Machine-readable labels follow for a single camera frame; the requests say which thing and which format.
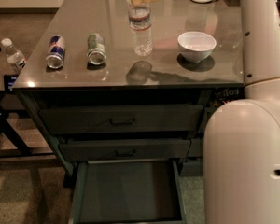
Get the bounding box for clear plastic water bottle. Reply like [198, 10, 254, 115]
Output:
[128, 4, 153, 56]

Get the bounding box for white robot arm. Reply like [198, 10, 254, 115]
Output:
[127, 0, 280, 224]

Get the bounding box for top left drawer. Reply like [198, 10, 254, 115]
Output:
[39, 104, 203, 134]

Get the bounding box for water bottle on side table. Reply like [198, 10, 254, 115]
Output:
[1, 38, 26, 74]

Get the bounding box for middle left drawer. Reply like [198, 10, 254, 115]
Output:
[59, 139, 190, 161]

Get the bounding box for middle right drawer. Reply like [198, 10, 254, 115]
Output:
[188, 138, 203, 158]

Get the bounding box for bottom right drawer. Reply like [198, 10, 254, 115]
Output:
[180, 160, 203, 176]

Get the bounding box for open bottom left drawer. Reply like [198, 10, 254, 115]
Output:
[68, 161, 186, 224]

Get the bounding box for green silver soda can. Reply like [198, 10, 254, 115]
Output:
[87, 33, 106, 65]

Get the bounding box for white ceramic bowl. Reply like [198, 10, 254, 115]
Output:
[177, 32, 217, 63]

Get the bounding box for blue silver Red Bull can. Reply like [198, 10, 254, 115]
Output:
[46, 35, 65, 69]

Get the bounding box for dark snack bag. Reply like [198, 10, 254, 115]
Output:
[215, 88, 240, 105]

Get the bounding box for black side table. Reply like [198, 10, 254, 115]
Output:
[0, 42, 54, 159]

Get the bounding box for dark green cabinet frame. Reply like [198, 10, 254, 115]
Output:
[17, 86, 244, 176]

